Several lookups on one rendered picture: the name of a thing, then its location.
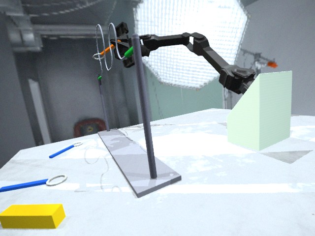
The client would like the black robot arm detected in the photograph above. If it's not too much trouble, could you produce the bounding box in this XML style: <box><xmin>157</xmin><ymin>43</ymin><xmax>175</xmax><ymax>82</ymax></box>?
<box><xmin>139</xmin><ymin>32</ymin><xmax>256</xmax><ymax>95</ymax></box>

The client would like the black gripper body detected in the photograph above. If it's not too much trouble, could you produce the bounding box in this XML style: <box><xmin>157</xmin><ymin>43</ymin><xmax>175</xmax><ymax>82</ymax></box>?
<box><xmin>115</xmin><ymin>22</ymin><xmax>135</xmax><ymax>68</ymax></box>

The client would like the white loop with orange handle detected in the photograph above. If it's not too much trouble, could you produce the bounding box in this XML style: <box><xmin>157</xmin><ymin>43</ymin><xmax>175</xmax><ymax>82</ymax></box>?
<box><xmin>93</xmin><ymin>44</ymin><xmax>115</xmax><ymax>60</ymax></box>

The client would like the yellow rectangular block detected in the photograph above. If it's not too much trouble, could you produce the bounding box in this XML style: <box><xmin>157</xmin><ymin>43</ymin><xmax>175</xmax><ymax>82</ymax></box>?
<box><xmin>0</xmin><ymin>204</ymin><xmax>65</xmax><ymax>229</ymax></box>

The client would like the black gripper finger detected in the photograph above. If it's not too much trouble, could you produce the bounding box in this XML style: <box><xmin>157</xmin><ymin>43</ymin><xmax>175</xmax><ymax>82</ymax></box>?
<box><xmin>110</xmin><ymin>40</ymin><xmax>130</xmax><ymax>55</ymax></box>
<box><xmin>117</xmin><ymin>33</ymin><xmax>127</xmax><ymax>42</ymax></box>

